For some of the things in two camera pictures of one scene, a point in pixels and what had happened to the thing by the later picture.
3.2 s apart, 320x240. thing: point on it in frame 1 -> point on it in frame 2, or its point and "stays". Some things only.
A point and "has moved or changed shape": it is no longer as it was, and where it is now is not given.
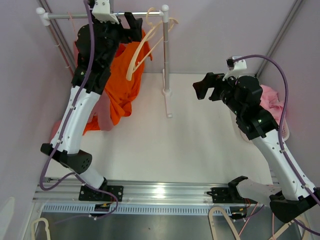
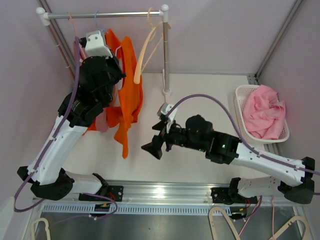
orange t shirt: [124, 83] has moved or changed shape
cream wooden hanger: [171, 22] -> [151, 28]
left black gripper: [128, 35] -> [113, 62]
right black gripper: [210, 81] -> [154, 147]
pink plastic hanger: [72, 21] stays
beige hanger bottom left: [46, 228] stays
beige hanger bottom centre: [230, 221] stays
